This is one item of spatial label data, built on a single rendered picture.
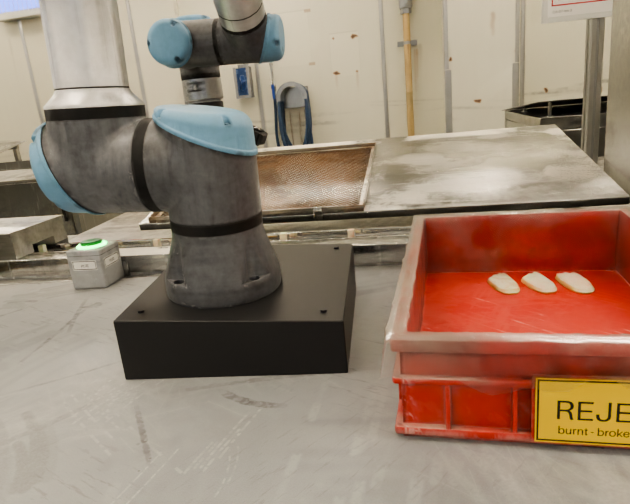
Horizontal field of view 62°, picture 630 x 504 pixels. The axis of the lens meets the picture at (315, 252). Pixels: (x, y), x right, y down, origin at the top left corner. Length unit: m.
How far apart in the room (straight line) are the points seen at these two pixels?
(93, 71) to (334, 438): 0.48
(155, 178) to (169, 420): 0.27
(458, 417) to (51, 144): 0.54
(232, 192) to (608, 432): 0.44
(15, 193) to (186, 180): 3.43
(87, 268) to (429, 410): 0.75
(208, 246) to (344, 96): 4.16
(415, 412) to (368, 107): 4.31
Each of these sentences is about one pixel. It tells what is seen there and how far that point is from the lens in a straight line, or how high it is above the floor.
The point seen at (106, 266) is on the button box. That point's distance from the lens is 1.07.
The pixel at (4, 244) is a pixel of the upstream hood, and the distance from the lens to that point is 1.27.
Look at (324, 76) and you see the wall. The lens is 4.78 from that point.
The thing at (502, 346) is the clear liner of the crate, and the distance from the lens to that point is 0.46.
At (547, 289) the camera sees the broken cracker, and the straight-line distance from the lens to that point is 0.83.
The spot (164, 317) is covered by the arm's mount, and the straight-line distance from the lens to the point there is 0.65.
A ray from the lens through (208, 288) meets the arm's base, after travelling 0.64.
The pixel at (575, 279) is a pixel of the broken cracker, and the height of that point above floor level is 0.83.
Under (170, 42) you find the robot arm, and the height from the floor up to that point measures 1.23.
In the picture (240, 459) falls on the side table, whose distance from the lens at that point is 0.51.
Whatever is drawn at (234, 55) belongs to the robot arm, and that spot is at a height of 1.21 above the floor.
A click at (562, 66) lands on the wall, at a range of 4.86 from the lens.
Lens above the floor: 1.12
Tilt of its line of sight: 16 degrees down
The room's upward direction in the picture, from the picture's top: 6 degrees counter-clockwise
